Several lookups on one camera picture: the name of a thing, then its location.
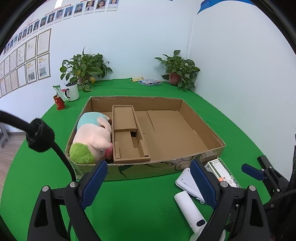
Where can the long cardboard insert tray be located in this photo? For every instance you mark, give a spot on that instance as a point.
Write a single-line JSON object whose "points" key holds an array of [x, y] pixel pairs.
{"points": [[129, 145]]}

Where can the framed certificates on wall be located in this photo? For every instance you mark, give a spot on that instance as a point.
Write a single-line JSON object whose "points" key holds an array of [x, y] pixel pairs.
{"points": [[25, 60]]}

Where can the green white medicine box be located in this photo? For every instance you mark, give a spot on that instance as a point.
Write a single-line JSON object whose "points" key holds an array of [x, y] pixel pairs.
{"points": [[221, 172]]}

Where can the right potted green plant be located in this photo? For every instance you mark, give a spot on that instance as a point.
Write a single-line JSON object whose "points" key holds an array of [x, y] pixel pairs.
{"points": [[180, 72]]}

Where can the white enamel mug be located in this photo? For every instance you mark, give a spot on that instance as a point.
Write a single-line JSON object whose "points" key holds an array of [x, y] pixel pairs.
{"points": [[71, 92]]}

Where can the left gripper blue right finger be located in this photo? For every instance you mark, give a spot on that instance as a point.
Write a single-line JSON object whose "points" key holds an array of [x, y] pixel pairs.
{"points": [[206, 182]]}

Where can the white plastic device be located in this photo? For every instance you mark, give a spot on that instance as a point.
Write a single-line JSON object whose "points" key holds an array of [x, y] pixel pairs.
{"points": [[186, 182]]}

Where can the yellow paper packet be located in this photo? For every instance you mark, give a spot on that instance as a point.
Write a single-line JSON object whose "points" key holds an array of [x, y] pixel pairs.
{"points": [[137, 79]]}

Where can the left potted green plant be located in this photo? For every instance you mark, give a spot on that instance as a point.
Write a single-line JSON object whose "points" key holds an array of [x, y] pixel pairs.
{"points": [[84, 70]]}

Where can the pink pig plush toy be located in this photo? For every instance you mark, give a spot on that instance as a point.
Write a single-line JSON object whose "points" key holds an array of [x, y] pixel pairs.
{"points": [[92, 141]]}

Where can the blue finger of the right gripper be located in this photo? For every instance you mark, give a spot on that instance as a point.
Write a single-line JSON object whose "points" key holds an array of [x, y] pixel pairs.
{"points": [[253, 172]]}

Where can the green packet in cup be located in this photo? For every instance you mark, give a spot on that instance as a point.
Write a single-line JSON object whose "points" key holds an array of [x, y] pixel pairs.
{"points": [[60, 92]]}

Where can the potted green plant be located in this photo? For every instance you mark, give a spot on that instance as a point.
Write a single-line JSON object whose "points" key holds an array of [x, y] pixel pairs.
{"points": [[180, 72], [84, 70]]}

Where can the portrait photo row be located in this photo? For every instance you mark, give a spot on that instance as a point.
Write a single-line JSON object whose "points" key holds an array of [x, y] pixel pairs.
{"points": [[58, 14]]}

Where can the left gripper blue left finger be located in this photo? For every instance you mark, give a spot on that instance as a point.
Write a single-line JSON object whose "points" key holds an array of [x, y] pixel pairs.
{"points": [[91, 183]]}

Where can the white hair dryer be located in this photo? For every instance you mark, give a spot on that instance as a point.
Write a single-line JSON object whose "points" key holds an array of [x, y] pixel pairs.
{"points": [[191, 213]]}

